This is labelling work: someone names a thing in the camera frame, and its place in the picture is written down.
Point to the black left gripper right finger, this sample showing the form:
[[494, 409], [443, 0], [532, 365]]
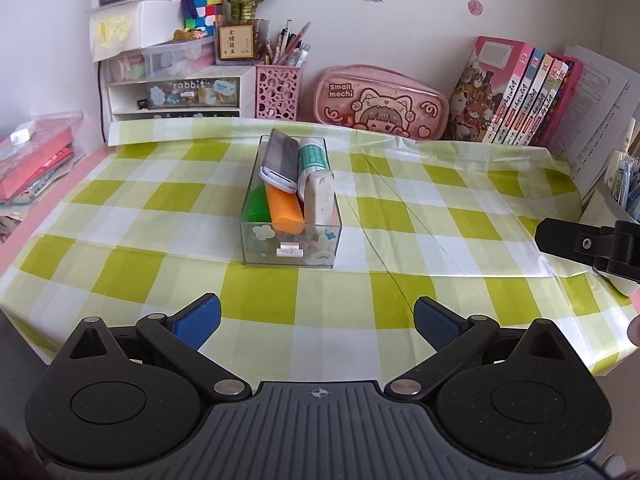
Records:
[[574, 241]]

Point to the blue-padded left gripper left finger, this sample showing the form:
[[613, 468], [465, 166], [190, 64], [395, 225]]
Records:
[[195, 323]]

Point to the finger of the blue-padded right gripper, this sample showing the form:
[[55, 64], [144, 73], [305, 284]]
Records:
[[436, 324]]

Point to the green highlighter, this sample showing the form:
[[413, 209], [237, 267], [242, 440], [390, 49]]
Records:
[[256, 209]]

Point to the orange highlighter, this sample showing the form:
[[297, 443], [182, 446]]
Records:
[[285, 213]]

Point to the clear plastic organizer box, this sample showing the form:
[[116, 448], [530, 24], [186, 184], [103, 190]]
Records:
[[315, 247]]

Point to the white worn eraser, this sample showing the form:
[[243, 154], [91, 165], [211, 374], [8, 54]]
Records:
[[319, 197]]

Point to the green white glue stick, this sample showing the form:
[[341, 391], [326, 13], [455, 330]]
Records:
[[311, 157]]

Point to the gloved right hand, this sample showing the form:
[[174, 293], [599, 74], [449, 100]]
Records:
[[633, 331]]

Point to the green checkered tablecloth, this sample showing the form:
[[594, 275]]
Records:
[[159, 222]]

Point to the white printed papers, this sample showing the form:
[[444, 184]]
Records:
[[596, 119]]

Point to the pink boxed book set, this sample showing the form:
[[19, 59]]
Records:
[[512, 93]]

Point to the clear rabbit drawer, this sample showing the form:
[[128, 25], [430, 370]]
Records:
[[217, 92]]

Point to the white drawer organizer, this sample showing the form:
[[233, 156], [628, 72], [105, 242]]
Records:
[[128, 99]]

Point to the pink cartoon pencil case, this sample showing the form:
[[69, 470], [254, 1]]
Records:
[[372, 98]]

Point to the pink perforated pen holder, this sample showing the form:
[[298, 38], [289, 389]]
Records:
[[277, 89]]

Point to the clear stacked storage box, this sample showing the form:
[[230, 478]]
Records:
[[175, 58]]

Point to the framed calligraphy sign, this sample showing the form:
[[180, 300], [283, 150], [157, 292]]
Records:
[[236, 42]]

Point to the white box with yellow drawing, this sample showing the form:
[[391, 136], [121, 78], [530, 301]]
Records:
[[132, 25]]

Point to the colourful rubik cube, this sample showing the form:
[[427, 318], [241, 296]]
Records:
[[203, 15]]

